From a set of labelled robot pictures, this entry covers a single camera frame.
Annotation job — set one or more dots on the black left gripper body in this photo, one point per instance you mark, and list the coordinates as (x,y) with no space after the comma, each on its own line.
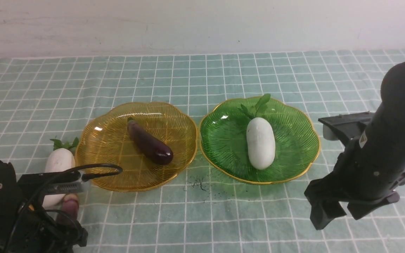
(36,231)

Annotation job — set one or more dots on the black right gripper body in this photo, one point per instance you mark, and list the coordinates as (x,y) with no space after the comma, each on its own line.
(363,191)

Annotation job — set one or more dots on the purple eggplant one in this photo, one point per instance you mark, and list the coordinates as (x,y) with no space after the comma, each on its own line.
(153,148)
(70,206)

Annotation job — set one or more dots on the white radish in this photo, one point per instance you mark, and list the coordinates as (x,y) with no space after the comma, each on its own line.
(61,159)
(261,145)

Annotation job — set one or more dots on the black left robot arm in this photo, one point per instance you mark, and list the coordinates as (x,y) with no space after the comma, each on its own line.
(12,199)

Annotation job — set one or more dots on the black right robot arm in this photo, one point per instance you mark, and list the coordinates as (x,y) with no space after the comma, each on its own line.
(372,165)

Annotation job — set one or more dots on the amber glass plate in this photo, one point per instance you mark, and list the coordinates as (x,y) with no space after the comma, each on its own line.
(106,139)

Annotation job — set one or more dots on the green glass plate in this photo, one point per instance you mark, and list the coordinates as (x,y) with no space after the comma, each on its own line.
(223,139)

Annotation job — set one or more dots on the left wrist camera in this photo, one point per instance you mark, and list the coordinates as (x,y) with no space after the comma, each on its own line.
(71,182)

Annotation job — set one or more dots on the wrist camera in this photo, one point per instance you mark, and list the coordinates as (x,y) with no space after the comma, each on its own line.
(71,182)
(345,127)

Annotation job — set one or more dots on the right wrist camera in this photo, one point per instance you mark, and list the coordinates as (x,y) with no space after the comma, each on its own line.
(345,127)

